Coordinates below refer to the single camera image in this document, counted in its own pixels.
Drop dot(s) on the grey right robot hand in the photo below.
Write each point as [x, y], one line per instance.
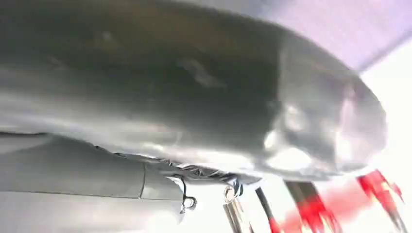
[180, 96]

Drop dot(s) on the red barrier belt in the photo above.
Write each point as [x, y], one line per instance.
[317, 209]

